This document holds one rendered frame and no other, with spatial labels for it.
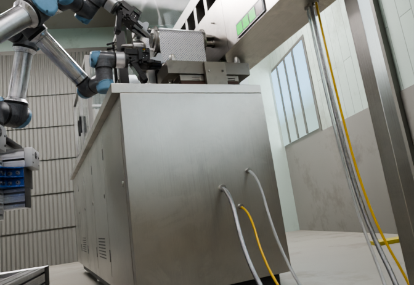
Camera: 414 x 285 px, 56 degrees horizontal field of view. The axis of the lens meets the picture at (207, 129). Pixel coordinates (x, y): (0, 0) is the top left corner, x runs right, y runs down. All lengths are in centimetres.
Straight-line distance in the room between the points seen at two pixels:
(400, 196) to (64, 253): 461
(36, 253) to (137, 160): 416
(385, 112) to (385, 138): 9
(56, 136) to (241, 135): 420
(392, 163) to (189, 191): 72
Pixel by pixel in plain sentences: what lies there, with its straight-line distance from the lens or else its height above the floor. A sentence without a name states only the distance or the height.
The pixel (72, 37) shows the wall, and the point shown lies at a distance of 612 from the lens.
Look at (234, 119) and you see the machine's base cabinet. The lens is 164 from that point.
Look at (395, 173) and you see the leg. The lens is 138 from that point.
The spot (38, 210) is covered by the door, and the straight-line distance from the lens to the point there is 552.
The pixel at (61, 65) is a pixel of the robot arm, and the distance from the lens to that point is 185.
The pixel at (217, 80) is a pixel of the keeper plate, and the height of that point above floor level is 93.
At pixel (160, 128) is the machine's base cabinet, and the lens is 151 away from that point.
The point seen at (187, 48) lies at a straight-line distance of 198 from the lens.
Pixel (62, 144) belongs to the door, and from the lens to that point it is 557.
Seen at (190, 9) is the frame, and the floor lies 160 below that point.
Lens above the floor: 37
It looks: 12 degrees up
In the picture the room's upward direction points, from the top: 8 degrees counter-clockwise
